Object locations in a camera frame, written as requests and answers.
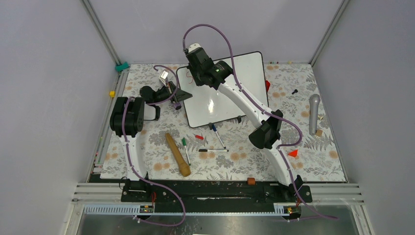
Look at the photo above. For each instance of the red object behind whiteboard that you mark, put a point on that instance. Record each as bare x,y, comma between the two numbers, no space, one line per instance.
267,85

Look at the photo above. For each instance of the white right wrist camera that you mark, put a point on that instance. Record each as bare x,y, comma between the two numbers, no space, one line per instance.
194,47

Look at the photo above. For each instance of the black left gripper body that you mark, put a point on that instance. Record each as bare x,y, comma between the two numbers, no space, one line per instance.
162,95

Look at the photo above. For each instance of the small brown wooden cube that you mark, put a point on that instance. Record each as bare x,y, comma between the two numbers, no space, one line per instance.
319,132

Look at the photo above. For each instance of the blue cap marker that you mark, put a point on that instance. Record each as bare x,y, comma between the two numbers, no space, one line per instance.
218,136

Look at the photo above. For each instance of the wooden microphone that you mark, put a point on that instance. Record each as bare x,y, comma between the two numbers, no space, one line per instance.
184,168

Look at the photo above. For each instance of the green cap marker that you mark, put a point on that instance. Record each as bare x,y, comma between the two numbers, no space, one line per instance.
186,151

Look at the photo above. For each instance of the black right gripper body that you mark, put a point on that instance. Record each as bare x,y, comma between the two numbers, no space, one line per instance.
197,76

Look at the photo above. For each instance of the orange brown cylinder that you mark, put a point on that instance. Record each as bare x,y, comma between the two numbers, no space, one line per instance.
251,181

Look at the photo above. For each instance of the red triangular block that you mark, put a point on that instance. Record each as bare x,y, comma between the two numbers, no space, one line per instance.
293,153

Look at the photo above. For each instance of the purple glitter microphone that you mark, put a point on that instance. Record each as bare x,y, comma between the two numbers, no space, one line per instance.
177,106

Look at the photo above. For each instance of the silver grey microphone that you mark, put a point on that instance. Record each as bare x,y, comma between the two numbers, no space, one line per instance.
314,102

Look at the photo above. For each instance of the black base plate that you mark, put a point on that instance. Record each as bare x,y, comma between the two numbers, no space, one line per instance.
197,196

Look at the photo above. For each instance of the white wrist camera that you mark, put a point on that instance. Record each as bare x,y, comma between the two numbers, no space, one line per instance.
163,77
194,47

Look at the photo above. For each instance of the teal block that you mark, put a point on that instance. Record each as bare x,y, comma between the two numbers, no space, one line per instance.
121,67

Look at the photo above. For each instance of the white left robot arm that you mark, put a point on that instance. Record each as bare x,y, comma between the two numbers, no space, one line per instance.
128,117

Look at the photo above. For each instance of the white whiteboard black frame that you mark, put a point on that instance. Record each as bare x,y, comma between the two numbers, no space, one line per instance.
208,105

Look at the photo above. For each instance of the small yellow cube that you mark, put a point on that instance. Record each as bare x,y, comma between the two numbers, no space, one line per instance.
112,94

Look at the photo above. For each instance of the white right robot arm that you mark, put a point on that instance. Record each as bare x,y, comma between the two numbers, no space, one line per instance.
267,123

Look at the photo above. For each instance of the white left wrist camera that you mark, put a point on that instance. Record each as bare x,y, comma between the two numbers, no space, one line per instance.
163,77

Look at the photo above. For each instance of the black cap marker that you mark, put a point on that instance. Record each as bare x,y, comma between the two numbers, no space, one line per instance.
213,150

